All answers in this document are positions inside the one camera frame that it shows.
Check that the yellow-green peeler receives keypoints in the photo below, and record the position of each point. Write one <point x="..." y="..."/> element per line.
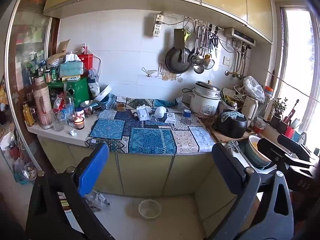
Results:
<point x="187" y="34"/>

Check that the clear plastic floor bag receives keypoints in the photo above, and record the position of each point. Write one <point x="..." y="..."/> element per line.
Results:
<point x="96" y="200"/>

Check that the steel cleaver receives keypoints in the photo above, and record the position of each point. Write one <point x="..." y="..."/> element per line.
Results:
<point x="178" y="38"/>

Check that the white rice cooker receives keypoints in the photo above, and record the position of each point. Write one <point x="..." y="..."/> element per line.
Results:
<point x="203" y="105"/>

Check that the clear drinking glass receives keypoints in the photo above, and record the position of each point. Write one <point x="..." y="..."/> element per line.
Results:
<point x="58" y="122"/>

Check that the open white packaging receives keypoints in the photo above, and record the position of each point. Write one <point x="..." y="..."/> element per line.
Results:
<point x="143" y="111"/>

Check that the yellow oil bottle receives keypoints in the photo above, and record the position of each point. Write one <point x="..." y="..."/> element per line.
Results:
<point x="28" y="116"/>

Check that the metal bowl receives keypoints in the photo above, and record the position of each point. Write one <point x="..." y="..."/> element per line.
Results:
<point x="90" y="104"/>

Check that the patterned blue tablecloth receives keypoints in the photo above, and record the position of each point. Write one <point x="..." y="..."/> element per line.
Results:
<point x="147" y="137"/>

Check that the white bottle orange cap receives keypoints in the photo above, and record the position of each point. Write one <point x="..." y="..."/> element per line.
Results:
<point x="268" y="102"/>

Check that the clear plastic bottle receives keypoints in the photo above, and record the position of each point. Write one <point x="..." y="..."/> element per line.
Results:
<point x="70" y="110"/>

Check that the pink thermos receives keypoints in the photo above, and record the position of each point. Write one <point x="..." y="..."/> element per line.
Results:
<point x="42" y="102"/>

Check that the white water heater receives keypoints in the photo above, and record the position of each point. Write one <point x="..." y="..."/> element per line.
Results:
<point x="240" y="36"/>

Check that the black scissors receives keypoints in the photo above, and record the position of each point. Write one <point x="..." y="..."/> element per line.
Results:
<point x="214" y="38"/>

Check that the brown wooden block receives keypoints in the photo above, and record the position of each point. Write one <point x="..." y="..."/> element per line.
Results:
<point x="121" y="106"/>

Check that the stack of small bowls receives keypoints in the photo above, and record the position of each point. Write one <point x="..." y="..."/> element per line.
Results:
<point x="260" y="125"/>

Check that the red can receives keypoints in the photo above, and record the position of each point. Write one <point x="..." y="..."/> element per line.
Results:
<point x="84" y="49"/>

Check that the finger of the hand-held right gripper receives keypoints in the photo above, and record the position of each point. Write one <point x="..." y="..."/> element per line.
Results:
<point x="271" y="151"/>
<point x="296" y="147"/>

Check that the crumpled paper scrap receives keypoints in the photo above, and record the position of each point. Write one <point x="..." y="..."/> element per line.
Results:
<point x="73" y="132"/>

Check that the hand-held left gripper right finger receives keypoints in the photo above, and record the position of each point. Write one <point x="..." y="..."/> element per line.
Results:
<point x="226" y="165"/>

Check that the grey dish rag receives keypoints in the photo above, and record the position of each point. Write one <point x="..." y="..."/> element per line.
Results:
<point x="233" y="148"/>

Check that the wooden cutting board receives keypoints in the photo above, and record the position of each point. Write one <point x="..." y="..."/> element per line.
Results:
<point x="220" y="137"/>

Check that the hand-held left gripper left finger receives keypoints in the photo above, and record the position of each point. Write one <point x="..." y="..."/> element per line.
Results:
<point x="93" y="168"/>

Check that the dark utensil holder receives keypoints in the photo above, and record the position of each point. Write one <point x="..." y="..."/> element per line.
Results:
<point x="282" y="127"/>

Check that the black wok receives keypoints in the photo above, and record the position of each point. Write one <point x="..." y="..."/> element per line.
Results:
<point x="175" y="61"/>

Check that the metal utensil rail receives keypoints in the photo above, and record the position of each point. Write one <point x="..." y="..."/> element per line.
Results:
<point x="190" y="19"/>

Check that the white round pan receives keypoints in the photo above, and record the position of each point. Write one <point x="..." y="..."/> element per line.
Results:
<point x="103" y="93"/>

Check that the glass display cabinet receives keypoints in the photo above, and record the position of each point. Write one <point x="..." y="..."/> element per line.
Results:
<point x="27" y="45"/>

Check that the window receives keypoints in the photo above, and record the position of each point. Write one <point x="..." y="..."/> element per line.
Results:
<point x="297" y="62"/>

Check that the white plastic bucket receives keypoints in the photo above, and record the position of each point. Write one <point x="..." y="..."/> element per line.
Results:
<point x="150" y="210"/>

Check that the white jar blue lid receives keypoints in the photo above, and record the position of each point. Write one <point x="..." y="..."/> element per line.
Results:
<point x="80" y="112"/>

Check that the green appliance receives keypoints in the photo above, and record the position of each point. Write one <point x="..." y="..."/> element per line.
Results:
<point x="77" y="92"/>

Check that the small potted plant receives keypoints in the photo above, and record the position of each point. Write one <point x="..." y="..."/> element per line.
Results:
<point x="278" y="110"/>

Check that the teal colander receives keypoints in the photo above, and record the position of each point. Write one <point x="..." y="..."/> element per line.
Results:
<point x="253" y="152"/>

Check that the crumpled white tissue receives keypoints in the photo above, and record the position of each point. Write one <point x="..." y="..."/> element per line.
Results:
<point x="160" y="112"/>

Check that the white kettle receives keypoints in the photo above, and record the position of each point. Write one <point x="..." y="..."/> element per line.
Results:
<point x="250" y="107"/>

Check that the black pot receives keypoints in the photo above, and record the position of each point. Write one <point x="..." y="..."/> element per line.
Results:
<point x="230" y="127"/>

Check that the small white box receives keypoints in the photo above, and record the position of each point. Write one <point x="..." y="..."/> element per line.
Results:
<point x="170" y="118"/>

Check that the metal skimmer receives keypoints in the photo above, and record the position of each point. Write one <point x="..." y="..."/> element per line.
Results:
<point x="197" y="59"/>

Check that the brown cardboard piece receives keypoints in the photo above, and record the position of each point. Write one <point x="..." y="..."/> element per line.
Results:
<point x="63" y="46"/>

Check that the metal tongs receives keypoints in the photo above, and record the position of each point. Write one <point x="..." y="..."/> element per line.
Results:
<point x="205" y="37"/>

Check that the white plastic bag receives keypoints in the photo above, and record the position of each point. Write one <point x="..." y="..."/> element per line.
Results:
<point x="253" y="88"/>

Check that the red cup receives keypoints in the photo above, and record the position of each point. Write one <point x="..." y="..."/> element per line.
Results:
<point x="290" y="132"/>

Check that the teal tissue box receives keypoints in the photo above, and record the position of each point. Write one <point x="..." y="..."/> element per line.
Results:
<point x="71" y="67"/>

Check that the small blue cup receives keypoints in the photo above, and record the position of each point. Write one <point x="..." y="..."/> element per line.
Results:
<point x="187" y="113"/>

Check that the white power strip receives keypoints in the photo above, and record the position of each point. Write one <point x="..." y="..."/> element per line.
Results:
<point x="157" y="26"/>

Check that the white wall socket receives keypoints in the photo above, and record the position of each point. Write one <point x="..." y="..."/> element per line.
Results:
<point x="226" y="61"/>

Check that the red box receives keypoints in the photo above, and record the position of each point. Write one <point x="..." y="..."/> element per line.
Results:
<point x="87" y="61"/>

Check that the lit glass candle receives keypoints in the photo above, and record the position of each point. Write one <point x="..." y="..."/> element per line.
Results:
<point x="79" y="123"/>

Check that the metal ladle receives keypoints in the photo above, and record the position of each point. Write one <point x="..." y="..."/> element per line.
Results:
<point x="198" y="68"/>

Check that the patterned pot cloth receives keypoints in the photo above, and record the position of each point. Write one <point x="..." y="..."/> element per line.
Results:
<point x="232" y="115"/>

